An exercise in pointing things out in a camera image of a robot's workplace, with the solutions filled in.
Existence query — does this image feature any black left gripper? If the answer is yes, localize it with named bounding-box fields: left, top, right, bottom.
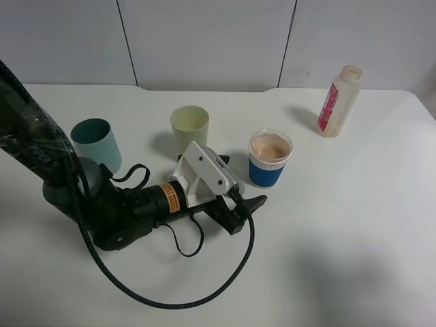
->
left=176, top=153, right=267, bottom=235

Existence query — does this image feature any clear cup with blue sleeve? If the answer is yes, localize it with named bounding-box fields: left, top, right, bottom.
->
left=248, top=129, right=293, bottom=188

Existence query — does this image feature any pink labelled drink bottle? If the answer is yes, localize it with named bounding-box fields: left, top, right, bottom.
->
left=317, top=65, right=362, bottom=138

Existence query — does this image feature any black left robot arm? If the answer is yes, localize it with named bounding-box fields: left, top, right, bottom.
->
left=1, top=65, right=267, bottom=251

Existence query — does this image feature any pale yellow plastic cup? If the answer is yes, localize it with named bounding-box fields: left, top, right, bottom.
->
left=170, top=106, right=209, bottom=155

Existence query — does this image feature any teal plastic cup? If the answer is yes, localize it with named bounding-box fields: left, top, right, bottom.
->
left=70, top=118, right=122, bottom=174

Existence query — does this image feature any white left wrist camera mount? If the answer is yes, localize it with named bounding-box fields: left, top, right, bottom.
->
left=170, top=141, right=245, bottom=208

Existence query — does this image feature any thin black wire loop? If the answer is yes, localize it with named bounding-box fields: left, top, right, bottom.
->
left=155, top=211, right=204, bottom=259

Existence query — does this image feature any black braided camera cable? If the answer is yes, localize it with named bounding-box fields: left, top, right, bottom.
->
left=0, top=61, right=256, bottom=310

